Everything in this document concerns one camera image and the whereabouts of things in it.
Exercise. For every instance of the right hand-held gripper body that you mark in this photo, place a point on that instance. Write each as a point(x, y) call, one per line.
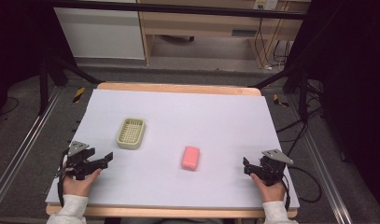
point(272, 168)

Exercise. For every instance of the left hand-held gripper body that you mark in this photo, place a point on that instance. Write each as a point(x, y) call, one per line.
point(79, 163)

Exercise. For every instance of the person's left hand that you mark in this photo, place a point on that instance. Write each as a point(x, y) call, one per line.
point(80, 185)

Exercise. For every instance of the person's right hand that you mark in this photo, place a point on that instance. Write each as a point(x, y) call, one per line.
point(271, 191)

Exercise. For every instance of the beige slotted soap dish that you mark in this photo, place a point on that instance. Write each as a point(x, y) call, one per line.
point(131, 133)

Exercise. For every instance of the pink soap bar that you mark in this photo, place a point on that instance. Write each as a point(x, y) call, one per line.
point(190, 158)

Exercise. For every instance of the yellow black striped tape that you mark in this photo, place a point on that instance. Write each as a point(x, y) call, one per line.
point(279, 101)
point(79, 95)

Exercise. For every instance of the white board table cover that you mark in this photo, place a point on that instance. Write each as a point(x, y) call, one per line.
point(184, 124)

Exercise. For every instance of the black metal stand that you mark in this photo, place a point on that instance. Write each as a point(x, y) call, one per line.
point(44, 87)
point(302, 93)

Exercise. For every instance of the wooden table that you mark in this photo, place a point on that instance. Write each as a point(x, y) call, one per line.
point(178, 87)

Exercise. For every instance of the white cabinet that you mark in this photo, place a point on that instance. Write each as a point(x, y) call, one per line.
point(100, 34)

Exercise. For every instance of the black curtain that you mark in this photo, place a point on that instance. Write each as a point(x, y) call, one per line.
point(352, 77)
point(16, 46)

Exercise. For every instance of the wooden desk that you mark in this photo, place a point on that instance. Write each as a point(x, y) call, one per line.
point(203, 25)

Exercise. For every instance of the white power strip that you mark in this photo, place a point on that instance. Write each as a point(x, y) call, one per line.
point(265, 4)

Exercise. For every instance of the metal floor rail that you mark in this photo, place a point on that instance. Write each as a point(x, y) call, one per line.
point(324, 168)
point(25, 140)

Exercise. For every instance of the black frame crossbar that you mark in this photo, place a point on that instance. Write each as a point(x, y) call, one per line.
point(178, 8)

